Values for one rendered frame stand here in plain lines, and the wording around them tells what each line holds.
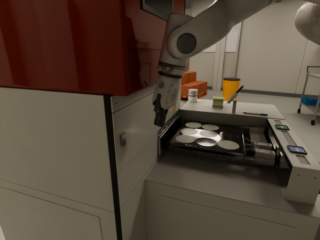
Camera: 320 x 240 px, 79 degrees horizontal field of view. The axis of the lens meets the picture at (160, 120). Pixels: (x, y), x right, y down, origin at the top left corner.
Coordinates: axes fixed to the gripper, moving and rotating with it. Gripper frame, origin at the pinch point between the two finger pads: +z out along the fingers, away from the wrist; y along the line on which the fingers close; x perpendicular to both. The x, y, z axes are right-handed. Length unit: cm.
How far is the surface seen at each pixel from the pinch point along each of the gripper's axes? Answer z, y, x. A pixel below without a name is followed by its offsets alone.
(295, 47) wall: -96, 666, -103
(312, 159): 4, 26, -52
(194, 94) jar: 6, 87, 12
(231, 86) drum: 39, 479, 18
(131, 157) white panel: 15.1, -4.8, 5.3
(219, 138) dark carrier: 16, 44, -18
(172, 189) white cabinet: 29.9, 8.2, -8.8
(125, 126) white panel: 2.9, -8.5, 7.5
